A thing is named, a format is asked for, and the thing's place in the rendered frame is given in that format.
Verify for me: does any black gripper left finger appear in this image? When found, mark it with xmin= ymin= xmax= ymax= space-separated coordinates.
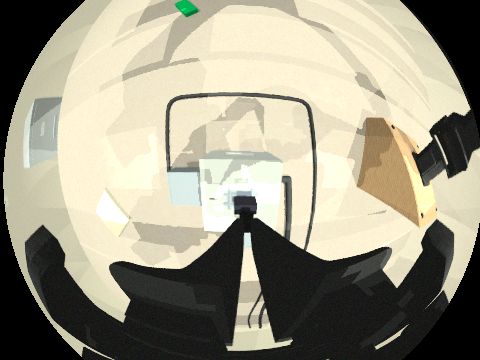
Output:
xmin=109 ymin=219 xmax=244 ymax=347

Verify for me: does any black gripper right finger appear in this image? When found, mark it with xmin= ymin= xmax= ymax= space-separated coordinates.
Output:
xmin=249 ymin=217 xmax=393 ymax=343

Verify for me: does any green rectangular block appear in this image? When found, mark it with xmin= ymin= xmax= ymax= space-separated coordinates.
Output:
xmin=175 ymin=0 xmax=199 ymax=17

